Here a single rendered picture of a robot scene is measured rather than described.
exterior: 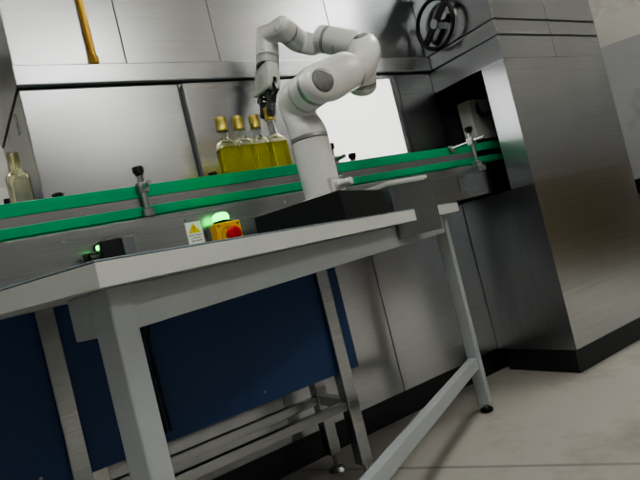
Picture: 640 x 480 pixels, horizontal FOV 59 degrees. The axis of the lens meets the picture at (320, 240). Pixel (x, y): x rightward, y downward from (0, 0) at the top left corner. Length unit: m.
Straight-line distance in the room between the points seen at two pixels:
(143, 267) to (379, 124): 1.65
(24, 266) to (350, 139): 1.26
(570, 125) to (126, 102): 1.73
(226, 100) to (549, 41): 1.38
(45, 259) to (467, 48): 1.77
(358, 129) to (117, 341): 1.61
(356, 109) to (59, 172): 1.10
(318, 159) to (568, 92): 1.49
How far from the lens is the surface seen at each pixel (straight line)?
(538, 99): 2.47
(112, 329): 0.79
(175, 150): 1.89
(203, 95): 1.95
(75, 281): 0.77
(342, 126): 2.19
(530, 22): 2.60
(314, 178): 1.39
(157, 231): 1.49
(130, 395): 0.80
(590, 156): 2.66
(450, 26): 2.49
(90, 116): 1.85
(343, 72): 1.43
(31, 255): 1.43
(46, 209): 1.46
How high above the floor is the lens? 0.70
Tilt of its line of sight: 1 degrees up
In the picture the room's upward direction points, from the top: 14 degrees counter-clockwise
